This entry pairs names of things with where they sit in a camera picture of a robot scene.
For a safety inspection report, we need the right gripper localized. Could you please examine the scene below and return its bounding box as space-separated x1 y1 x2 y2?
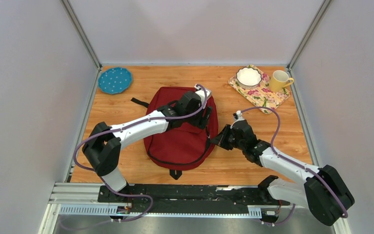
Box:
209 125 245 152

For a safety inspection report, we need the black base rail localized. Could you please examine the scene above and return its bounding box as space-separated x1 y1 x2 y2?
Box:
97 184 290 222

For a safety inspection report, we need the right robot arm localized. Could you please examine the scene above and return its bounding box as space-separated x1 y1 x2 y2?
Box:
211 120 355 226

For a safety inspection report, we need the white scalloped bowl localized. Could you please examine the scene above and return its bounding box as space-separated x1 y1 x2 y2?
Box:
236 67 262 89

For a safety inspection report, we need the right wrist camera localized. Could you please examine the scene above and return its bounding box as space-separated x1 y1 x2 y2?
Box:
231 110 246 129

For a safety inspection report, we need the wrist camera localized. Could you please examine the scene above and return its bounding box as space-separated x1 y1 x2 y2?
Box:
194 84 212 103
231 110 246 129

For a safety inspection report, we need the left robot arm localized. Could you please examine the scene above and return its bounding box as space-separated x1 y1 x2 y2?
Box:
77 86 212 202

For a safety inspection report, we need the blue polka dot plate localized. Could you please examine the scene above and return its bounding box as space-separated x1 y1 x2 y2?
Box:
98 67 133 95

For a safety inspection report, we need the floral rectangular tray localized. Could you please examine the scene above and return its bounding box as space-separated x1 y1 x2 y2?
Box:
227 65 292 109

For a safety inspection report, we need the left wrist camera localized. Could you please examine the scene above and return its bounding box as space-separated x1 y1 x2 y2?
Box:
194 84 212 103

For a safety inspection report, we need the red student backpack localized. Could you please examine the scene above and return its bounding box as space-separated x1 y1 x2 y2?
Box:
131 87 219 180

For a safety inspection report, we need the yellow mug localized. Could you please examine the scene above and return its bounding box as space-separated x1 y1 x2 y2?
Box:
268 70 294 92

